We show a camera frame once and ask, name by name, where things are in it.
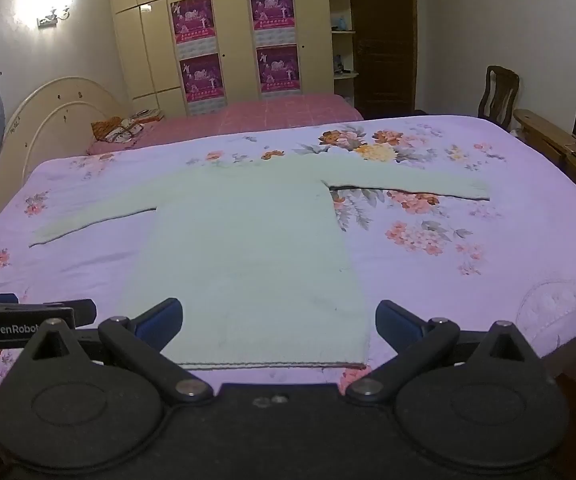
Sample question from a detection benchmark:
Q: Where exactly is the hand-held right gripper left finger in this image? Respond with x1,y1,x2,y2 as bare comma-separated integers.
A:
15,297,215,407

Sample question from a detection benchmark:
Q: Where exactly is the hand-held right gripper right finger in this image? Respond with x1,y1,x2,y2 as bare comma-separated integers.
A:
345,300,543,407

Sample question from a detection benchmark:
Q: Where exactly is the light green knit sweater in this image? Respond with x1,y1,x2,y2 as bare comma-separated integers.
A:
29,152,491,371

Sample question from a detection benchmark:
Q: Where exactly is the lilac floral bedsheet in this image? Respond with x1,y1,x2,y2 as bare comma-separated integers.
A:
0,115,576,396

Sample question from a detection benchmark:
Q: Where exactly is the orange and cream folded cloth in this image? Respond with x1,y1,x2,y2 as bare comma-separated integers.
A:
90,116,146,146

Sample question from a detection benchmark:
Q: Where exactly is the cream round headboard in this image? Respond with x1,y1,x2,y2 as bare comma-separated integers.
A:
0,76,129,226

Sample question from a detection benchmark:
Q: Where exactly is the pink checked bed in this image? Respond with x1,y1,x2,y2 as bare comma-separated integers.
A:
87,92,365,156

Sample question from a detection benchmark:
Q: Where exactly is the dark wooden chair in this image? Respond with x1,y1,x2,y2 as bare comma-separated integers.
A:
478,65,520,129

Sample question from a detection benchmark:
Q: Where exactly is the cream wardrobe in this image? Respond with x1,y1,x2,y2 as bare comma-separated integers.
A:
105,0,331,117

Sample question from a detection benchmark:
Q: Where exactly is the dark wooden door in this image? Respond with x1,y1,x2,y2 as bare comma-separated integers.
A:
348,0,417,117

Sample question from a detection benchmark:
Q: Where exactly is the cream corner shelf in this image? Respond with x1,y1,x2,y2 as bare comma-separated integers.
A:
327,0,359,107

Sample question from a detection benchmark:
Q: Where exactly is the wooden bed frame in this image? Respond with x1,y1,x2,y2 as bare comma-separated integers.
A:
512,108,576,202

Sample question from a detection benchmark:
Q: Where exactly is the magenta wall poster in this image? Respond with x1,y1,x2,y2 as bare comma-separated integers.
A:
170,0,219,59
256,45,301,95
179,53,225,105
249,0,297,49

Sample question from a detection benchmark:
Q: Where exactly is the wall lamp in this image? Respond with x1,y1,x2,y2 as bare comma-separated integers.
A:
36,6,71,28

